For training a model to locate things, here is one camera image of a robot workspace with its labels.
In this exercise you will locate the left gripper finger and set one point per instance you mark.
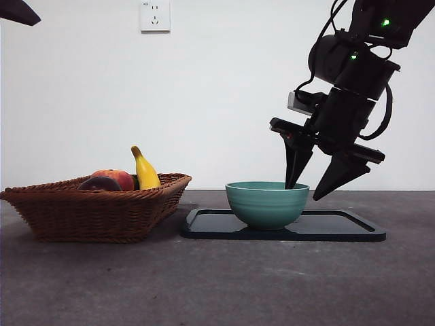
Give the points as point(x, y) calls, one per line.
point(17, 12)

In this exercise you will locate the yellow banana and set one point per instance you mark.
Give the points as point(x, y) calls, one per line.
point(146, 173)

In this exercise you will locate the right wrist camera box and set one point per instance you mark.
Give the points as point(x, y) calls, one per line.
point(294, 103)

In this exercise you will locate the brown wicker basket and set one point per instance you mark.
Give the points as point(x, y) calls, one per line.
point(85, 217)

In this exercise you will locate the red orange peach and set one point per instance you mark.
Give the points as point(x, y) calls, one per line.
point(122, 178)

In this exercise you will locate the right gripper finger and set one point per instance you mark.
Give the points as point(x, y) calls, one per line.
point(340, 176)
point(297, 159)

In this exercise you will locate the dark purple plum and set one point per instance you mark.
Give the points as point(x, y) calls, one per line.
point(100, 185)

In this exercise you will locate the white wall socket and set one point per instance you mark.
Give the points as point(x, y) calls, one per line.
point(155, 17)

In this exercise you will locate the teal ribbed bowl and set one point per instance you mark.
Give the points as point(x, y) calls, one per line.
point(268, 210)

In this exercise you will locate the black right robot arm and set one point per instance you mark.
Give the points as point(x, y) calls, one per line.
point(360, 71)

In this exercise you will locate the black rectangular tray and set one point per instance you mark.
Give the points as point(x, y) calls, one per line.
point(210, 227)

